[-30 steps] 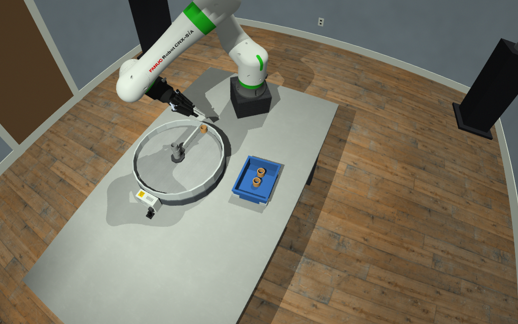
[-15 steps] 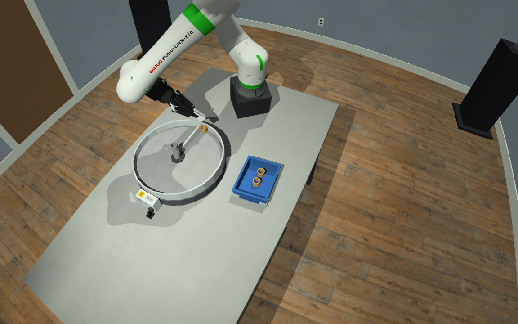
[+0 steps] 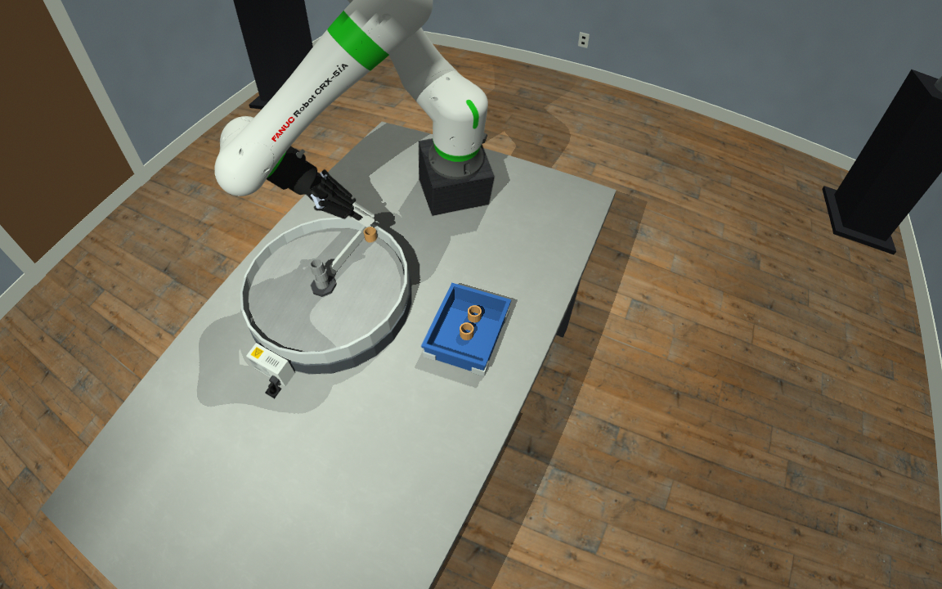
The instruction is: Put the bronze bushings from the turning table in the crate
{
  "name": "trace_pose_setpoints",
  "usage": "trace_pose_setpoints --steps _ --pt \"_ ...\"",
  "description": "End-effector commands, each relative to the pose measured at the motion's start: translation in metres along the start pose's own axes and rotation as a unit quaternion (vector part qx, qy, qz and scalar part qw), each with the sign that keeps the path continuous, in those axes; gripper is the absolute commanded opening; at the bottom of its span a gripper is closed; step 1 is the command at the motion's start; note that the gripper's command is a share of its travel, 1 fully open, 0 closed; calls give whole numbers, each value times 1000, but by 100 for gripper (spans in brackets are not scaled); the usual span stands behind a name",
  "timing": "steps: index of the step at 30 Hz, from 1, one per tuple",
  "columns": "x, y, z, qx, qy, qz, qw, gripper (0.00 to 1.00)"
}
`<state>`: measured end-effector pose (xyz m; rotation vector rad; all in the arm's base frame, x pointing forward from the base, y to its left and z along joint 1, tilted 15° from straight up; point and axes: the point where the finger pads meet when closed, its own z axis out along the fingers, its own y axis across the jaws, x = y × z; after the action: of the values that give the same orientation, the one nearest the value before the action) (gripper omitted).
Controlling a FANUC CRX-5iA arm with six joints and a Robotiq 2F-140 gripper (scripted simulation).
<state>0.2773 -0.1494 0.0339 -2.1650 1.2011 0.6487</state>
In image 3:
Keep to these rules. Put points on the blue plastic crate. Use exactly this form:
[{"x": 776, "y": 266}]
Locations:
[{"x": 443, "y": 341}]

